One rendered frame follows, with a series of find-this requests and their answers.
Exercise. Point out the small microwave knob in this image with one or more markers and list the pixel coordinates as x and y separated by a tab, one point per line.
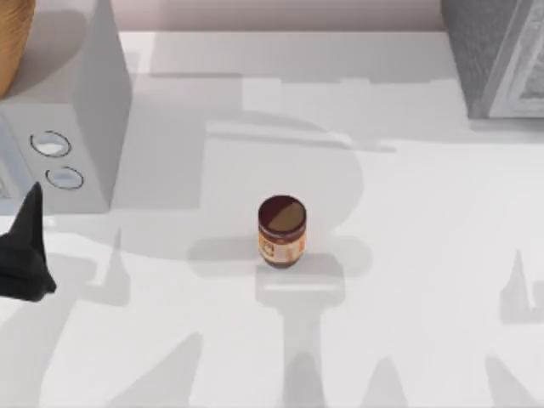
64	177

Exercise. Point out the brown jar with label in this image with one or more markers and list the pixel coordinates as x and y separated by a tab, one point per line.
281	234

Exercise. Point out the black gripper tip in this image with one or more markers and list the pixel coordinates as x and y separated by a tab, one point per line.
26	259

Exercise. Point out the large microwave knob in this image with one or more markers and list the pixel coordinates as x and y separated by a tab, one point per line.
50	144

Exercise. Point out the pale microwave oven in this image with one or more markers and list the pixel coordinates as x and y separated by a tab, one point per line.
81	106

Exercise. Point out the grey cabinet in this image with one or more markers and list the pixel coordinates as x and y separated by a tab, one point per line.
497	51

